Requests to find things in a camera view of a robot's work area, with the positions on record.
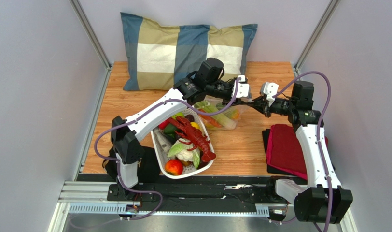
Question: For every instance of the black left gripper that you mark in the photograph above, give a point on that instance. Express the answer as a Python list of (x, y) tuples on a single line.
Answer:
[(236, 102)]

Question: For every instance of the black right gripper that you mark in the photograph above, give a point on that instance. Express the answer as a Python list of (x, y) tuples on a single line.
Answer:
[(266, 106)]

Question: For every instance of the green orange mango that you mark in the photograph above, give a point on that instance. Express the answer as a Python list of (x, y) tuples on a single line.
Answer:
[(234, 114)]

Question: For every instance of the clear pink zip top bag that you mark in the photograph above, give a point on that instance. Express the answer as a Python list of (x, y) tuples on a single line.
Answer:
[(212, 105)]

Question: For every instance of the orange carrot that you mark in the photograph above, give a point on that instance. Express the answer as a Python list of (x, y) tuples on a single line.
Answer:
[(210, 122)]

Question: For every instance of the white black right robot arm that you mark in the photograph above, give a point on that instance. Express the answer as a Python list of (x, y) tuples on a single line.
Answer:
[(323, 200)]

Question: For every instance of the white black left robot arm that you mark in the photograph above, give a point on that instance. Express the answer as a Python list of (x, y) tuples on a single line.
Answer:
[(127, 134)]

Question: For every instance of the dark purple fruit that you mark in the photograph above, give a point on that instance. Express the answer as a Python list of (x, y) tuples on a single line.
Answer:
[(190, 117)]

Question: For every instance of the yellow bell pepper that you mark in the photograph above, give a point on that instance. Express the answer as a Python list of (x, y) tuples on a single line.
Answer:
[(195, 125)]

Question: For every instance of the red toy lobster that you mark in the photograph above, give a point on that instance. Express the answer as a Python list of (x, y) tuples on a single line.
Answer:
[(195, 137)]

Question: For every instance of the green pear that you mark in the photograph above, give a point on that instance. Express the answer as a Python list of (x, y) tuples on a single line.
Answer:
[(177, 114)]

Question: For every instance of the green cabbage leaf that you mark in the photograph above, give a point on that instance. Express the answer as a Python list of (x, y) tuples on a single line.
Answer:
[(179, 150)]

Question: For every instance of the white cauliflower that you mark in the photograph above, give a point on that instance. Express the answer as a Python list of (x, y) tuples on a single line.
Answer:
[(191, 151)]

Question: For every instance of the red apple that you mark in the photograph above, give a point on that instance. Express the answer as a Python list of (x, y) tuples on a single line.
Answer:
[(163, 125)]

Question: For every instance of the grey toy fish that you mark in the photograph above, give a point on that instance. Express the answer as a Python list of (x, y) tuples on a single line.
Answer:
[(164, 141)]

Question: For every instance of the white plastic basket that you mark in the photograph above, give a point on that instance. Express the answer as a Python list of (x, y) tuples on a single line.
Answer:
[(189, 168)]

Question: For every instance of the checkered blue beige pillow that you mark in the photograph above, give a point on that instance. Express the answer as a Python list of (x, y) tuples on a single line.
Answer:
[(159, 56)]

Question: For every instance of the small orange fruit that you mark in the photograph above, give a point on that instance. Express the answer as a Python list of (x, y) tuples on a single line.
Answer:
[(174, 167)]

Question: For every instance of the black cap with logo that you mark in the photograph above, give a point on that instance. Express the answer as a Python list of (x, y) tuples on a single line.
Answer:
[(148, 169)]

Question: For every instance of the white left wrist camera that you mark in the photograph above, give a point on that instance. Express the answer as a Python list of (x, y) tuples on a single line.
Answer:
[(244, 89)]

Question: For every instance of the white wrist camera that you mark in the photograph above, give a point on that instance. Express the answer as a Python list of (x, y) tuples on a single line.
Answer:
[(244, 89), (268, 91)]

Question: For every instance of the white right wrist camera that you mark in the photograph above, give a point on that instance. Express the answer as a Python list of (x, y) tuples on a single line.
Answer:
[(268, 91)]

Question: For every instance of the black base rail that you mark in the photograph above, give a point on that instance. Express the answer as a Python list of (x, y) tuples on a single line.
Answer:
[(246, 196)]

